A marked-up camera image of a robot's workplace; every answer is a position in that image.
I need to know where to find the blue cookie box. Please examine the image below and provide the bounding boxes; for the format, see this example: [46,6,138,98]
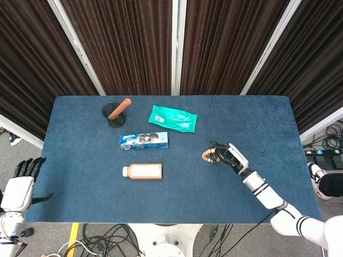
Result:
[119,131,169,151]

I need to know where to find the black mesh pen holder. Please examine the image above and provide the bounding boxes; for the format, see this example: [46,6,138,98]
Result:
[101,102,126,129]

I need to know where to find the black power strip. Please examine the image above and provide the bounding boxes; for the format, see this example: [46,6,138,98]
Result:
[303,148,343,158]

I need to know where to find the black foot pedal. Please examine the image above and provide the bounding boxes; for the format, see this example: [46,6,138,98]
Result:
[312,155,343,170]

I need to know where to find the brown pleated curtain panel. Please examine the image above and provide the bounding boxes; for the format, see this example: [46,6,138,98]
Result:
[0,0,100,140]
[180,0,292,96]
[60,0,174,96]
[248,0,343,135]

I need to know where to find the blue table cloth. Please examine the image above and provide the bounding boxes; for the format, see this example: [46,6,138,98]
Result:
[25,95,322,224]

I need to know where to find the white floor cable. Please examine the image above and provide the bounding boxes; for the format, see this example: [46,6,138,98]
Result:
[57,239,98,255]

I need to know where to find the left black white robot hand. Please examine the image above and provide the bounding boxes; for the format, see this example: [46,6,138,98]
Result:
[0,157,54,213]

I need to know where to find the green plastic snack packet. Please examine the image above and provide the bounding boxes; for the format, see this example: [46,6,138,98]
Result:
[148,104,198,133]

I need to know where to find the black trouser leg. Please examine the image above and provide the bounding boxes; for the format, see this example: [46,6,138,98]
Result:
[319,173,343,198]

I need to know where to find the orange drink bottle white cap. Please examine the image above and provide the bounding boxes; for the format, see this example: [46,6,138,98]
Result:
[122,163,163,180]

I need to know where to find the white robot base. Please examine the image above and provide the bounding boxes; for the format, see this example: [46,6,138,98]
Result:
[128,223,204,257]

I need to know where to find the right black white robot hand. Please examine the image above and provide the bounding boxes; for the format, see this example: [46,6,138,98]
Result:
[208,139,249,175]

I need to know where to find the coiled black cables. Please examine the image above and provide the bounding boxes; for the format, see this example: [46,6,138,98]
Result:
[302,125,343,151]

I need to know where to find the orange stick in cup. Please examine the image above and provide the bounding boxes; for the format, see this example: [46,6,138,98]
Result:
[108,98,132,119]

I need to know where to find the small brown object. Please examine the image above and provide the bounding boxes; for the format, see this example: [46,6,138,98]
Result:
[201,146,218,163]

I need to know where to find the white partition frame post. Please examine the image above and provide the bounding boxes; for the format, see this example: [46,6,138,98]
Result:
[171,0,187,96]
[47,0,106,96]
[240,0,299,96]

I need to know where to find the yellow floor tape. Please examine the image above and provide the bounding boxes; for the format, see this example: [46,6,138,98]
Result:
[66,223,80,254]

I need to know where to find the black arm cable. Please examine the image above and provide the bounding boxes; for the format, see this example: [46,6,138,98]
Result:
[221,208,280,257]

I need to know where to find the white sneaker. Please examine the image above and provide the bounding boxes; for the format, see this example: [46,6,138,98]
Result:
[307,161,333,201]

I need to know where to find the black floor cable bundle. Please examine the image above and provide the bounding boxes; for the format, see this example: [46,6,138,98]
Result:
[64,223,143,257]

